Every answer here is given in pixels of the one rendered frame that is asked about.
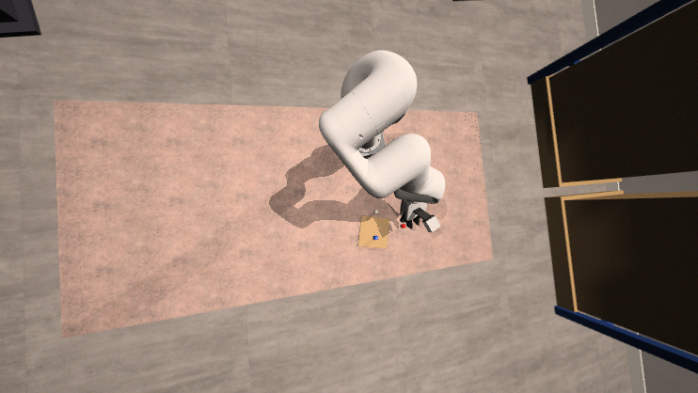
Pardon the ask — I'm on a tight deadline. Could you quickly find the tan flat mat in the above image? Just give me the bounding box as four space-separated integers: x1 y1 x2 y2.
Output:
358 215 389 248

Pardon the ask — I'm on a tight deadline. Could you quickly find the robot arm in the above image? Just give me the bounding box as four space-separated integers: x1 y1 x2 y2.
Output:
319 51 445 204

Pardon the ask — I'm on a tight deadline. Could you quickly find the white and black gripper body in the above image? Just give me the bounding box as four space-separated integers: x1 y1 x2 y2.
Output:
400 200 427 221

